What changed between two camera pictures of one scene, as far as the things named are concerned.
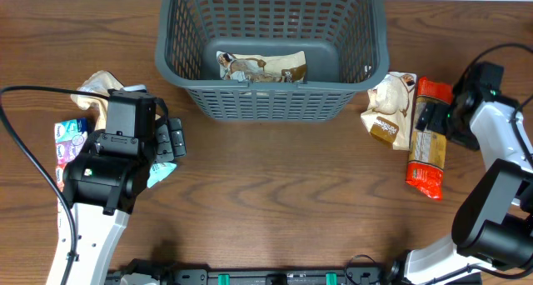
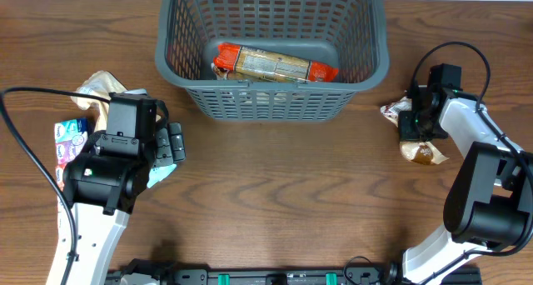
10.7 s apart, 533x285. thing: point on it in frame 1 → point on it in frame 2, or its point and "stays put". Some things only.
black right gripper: (435, 119) → (410, 127)
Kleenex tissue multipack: (69, 137) stays put
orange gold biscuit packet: (427, 149) → (251, 63)
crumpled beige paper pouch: (100, 84) stays put
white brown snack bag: (390, 109) → (418, 151)
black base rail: (166, 275) stays put
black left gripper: (167, 139) stays put
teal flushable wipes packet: (158, 171) stays put
